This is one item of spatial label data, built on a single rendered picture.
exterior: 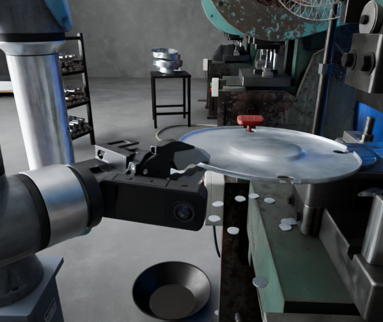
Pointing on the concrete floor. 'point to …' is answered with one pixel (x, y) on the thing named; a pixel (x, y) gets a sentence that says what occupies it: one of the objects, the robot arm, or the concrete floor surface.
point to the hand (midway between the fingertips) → (207, 162)
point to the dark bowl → (171, 290)
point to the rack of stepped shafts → (68, 62)
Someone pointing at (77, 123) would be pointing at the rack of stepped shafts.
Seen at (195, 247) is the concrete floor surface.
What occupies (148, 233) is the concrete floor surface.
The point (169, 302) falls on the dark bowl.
